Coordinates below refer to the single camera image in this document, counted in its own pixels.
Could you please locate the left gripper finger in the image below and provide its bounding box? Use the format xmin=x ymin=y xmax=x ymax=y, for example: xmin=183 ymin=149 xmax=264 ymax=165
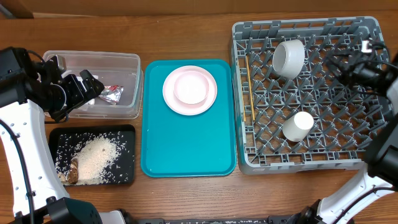
xmin=80 ymin=70 xmax=97 ymax=82
xmin=80 ymin=79 xmax=104 ymax=103

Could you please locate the red snack wrapper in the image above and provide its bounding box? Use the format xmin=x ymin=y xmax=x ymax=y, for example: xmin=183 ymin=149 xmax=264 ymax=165
xmin=99 ymin=85 xmax=124 ymax=105

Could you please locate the white rice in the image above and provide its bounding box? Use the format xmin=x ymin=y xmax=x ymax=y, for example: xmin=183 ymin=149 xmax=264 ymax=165
xmin=54 ymin=131 xmax=134 ymax=185

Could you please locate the grey bowl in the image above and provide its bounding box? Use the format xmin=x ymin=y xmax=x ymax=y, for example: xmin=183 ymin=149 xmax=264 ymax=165
xmin=272 ymin=39 xmax=305 ymax=79

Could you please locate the white paper cup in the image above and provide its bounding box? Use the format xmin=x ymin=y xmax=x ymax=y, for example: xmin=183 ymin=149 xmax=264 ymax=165
xmin=282 ymin=111 xmax=314 ymax=142

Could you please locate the white napkin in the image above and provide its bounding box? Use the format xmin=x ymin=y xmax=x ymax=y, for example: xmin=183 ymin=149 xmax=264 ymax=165
xmin=77 ymin=77 xmax=95 ymax=111

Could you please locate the brown food scrap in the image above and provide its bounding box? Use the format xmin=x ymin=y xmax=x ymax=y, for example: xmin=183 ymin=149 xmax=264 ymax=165
xmin=58 ymin=159 xmax=79 ymax=184

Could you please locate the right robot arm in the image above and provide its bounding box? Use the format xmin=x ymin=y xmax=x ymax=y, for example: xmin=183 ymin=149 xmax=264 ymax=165
xmin=286 ymin=80 xmax=397 ymax=224

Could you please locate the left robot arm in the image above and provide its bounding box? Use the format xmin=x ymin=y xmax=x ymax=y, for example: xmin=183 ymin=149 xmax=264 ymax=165
xmin=1 ymin=47 xmax=104 ymax=223

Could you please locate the grey dishwasher rack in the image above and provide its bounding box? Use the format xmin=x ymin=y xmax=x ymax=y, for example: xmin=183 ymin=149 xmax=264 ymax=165
xmin=231 ymin=16 xmax=393 ymax=175

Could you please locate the clear plastic bin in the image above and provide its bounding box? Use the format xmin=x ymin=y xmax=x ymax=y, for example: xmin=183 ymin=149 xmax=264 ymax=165
xmin=43 ymin=50 xmax=144 ymax=119

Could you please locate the black plastic tray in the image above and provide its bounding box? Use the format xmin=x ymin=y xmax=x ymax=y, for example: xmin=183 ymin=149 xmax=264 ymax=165
xmin=48 ymin=124 xmax=137 ymax=187

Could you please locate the teal serving tray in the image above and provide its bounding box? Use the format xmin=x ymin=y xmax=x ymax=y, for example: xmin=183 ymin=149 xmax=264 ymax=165
xmin=141 ymin=59 xmax=237 ymax=177

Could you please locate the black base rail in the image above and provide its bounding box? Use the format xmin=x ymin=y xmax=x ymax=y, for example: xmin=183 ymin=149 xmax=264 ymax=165
xmin=134 ymin=215 xmax=296 ymax=224

